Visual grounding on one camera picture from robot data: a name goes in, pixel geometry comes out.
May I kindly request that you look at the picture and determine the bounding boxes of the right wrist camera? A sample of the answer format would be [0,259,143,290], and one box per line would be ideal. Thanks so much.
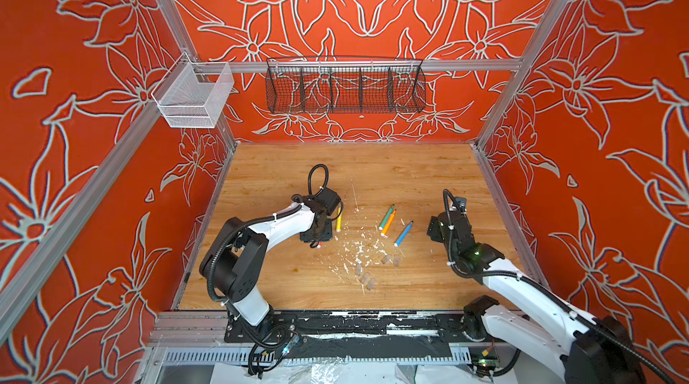
[451,197,467,213]

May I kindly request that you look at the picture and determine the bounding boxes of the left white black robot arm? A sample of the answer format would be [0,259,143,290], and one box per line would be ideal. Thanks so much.
[199,188,344,327]

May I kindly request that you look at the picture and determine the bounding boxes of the grey slotted cable duct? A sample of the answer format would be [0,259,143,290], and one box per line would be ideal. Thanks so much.
[160,346,472,366]

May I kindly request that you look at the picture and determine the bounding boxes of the base cable bundle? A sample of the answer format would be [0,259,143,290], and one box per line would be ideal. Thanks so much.
[236,326,301,380]
[467,340,520,383]

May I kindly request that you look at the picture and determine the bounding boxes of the right base cable bundle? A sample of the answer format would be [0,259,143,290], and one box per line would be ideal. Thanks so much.
[467,340,520,383]

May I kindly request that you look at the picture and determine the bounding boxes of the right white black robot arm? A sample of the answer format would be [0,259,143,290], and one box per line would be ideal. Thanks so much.
[427,206,672,383]

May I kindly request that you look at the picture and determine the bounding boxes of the orange marker pen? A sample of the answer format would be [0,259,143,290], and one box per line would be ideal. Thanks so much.
[381,209,397,237]

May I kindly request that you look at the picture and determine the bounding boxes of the green marker pen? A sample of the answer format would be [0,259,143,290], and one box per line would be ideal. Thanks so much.
[378,204,396,231]

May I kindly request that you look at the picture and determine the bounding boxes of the white mesh basket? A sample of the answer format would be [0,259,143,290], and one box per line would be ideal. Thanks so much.
[151,52,235,129]

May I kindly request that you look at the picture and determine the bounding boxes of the left base cable bundle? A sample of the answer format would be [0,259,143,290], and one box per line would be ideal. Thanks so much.
[236,326,301,380]

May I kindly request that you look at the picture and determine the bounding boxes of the black wire basket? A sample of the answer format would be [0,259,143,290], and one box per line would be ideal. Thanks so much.
[265,56,427,115]

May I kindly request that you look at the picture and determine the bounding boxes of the blue marker pen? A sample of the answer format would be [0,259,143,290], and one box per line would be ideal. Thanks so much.
[394,221,414,247]

